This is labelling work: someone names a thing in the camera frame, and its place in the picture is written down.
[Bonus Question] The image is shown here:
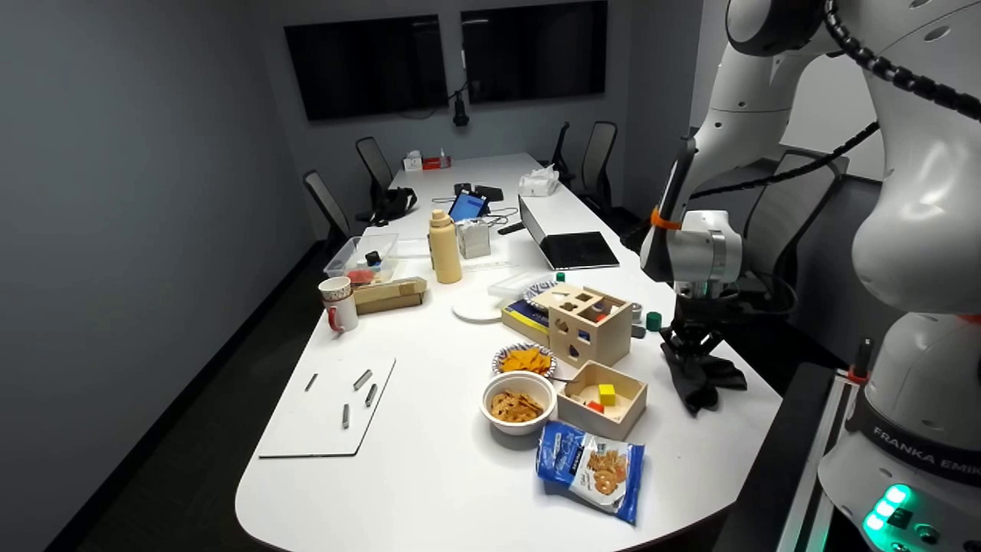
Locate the white plastic bag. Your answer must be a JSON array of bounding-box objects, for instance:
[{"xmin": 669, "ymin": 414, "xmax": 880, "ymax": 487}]
[{"xmin": 514, "ymin": 166, "xmax": 563, "ymax": 204}]

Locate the black conference camera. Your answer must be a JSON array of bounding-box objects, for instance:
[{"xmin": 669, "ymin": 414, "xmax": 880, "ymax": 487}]
[{"xmin": 451, "ymin": 47, "xmax": 474, "ymax": 133}]

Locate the patterned bowl with orange snacks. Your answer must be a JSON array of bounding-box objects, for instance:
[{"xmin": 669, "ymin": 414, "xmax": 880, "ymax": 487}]
[{"xmin": 492, "ymin": 340, "xmax": 557, "ymax": 381}]

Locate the black wall monitor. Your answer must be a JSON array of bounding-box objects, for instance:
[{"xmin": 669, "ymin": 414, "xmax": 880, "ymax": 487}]
[
  {"xmin": 283, "ymin": 14, "xmax": 454, "ymax": 125},
  {"xmin": 459, "ymin": 0, "xmax": 612, "ymax": 108}
]

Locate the white flat board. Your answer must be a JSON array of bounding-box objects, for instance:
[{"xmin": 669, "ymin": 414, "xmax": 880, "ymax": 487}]
[{"xmin": 255, "ymin": 354, "xmax": 400, "ymax": 460}]

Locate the black cloth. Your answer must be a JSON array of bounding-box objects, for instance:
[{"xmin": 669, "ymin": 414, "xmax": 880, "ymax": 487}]
[{"xmin": 660, "ymin": 340, "xmax": 752, "ymax": 421}]

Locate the white bowl with crackers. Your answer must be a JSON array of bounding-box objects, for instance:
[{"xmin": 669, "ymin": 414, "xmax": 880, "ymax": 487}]
[{"xmin": 478, "ymin": 367, "xmax": 561, "ymax": 438}]

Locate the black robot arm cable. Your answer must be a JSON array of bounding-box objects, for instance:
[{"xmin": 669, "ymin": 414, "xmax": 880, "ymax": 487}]
[{"xmin": 691, "ymin": 0, "xmax": 981, "ymax": 206}]

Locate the mesh back office chair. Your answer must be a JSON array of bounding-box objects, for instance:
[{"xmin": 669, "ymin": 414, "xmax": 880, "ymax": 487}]
[
  {"xmin": 575, "ymin": 117, "xmax": 621, "ymax": 212},
  {"xmin": 299, "ymin": 166, "xmax": 354, "ymax": 245},
  {"xmin": 550, "ymin": 121, "xmax": 575, "ymax": 179},
  {"xmin": 353, "ymin": 133, "xmax": 399, "ymax": 194}
]

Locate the black robot mounting stand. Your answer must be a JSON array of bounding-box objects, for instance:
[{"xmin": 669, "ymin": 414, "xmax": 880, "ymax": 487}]
[{"xmin": 771, "ymin": 336, "xmax": 884, "ymax": 552}]

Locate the clear plastic bin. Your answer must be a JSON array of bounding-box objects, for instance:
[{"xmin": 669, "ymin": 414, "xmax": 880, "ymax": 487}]
[{"xmin": 323, "ymin": 230, "xmax": 400, "ymax": 284}]

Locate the black bag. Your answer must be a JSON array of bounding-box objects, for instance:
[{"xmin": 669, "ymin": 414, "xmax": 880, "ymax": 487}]
[{"xmin": 368, "ymin": 185, "xmax": 419, "ymax": 230}]

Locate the small white box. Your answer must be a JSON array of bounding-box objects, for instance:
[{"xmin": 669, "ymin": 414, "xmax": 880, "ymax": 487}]
[{"xmin": 454, "ymin": 216, "xmax": 497, "ymax": 261}]

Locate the white and red box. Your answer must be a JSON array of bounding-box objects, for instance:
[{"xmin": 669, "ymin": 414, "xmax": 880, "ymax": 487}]
[{"xmin": 400, "ymin": 149, "xmax": 457, "ymax": 175}]

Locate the blue cracker snack bag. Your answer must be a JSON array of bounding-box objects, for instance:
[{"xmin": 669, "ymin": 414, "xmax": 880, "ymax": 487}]
[{"xmin": 534, "ymin": 419, "xmax": 651, "ymax": 532}]

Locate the wooden shape sorter box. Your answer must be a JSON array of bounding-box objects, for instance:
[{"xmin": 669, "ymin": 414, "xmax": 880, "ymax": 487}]
[{"xmin": 526, "ymin": 284, "xmax": 639, "ymax": 372}]

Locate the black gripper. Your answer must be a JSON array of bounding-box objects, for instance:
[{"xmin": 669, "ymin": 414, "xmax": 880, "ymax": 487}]
[{"xmin": 665, "ymin": 284, "xmax": 742, "ymax": 385}]

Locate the tan plastic bottle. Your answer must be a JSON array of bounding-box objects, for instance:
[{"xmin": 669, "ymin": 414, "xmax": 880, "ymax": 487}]
[{"xmin": 426, "ymin": 206, "xmax": 465, "ymax": 290}]

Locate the black open laptop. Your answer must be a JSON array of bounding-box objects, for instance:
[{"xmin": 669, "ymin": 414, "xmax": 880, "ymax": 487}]
[{"xmin": 514, "ymin": 192, "xmax": 624, "ymax": 274}]

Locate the plain white plate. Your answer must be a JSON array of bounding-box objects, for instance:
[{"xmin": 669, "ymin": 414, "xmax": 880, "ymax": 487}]
[{"xmin": 451, "ymin": 290, "xmax": 511, "ymax": 330}]

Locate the white cup with red label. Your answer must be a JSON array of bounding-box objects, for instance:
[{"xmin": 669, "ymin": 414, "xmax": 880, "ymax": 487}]
[{"xmin": 316, "ymin": 274, "xmax": 365, "ymax": 339}]

